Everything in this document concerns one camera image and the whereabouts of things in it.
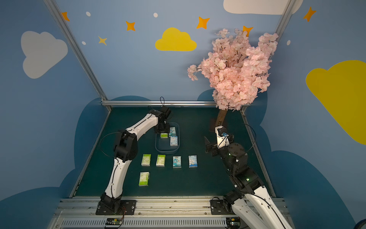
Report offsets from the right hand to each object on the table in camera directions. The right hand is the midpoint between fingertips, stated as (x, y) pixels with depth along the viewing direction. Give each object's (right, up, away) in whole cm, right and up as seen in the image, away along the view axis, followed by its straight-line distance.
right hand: (217, 133), depth 69 cm
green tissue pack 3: (-40, -28, +13) cm, 51 cm away
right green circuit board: (+9, -47, +4) cm, 48 cm away
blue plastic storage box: (-32, -11, +29) cm, 45 cm away
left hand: (-31, 0, +32) cm, 45 cm away
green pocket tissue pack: (-41, -19, +20) cm, 49 cm away
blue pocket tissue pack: (-21, -20, +19) cm, 35 cm away
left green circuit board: (-53, -46, +3) cm, 70 cm away
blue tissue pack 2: (-24, -8, +29) cm, 39 cm away
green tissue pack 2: (-31, -5, +32) cm, 45 cm away
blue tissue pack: (-11, -20, +21) cm, 31 cm away
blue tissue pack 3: (-25, -2, +34) cm, 43 cm away
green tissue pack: (-32, -19, +20) cm, 42 cm away
